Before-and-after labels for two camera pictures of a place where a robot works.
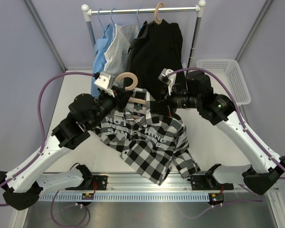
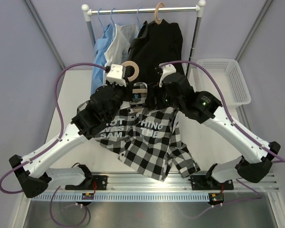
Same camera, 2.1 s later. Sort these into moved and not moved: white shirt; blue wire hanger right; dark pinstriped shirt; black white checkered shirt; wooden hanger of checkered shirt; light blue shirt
Moved: wooden hanger of checkered shirt; black white checkered shirt
Not moved: white shirt; dark pinstriped shirt; light blue shirt; blue wire hanger right
